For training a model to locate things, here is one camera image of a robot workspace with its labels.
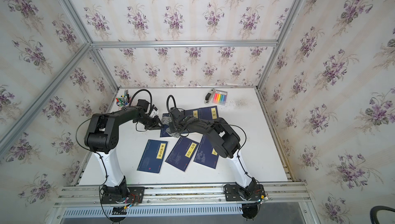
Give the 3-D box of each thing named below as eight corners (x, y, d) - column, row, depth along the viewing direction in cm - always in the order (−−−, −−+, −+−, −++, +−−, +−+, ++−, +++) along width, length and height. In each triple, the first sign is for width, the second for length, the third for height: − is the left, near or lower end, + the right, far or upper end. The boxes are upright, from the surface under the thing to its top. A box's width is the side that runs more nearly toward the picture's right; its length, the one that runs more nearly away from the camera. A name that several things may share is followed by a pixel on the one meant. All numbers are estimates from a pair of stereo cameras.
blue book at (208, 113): (198, 119, 104) (198, 117, 102) (198, 107, 110) (198, 105, 108) (218, 119, 104) (218, 117, 102) (216, 107, 111) (217, 105, 108)
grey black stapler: (203, 102, 112) (203, 99, 109) (209, 90, 120) (210, 87, 117) (208, 104, 111) (208, 101, 108) (214, 92, 119) (214, 88, 116)
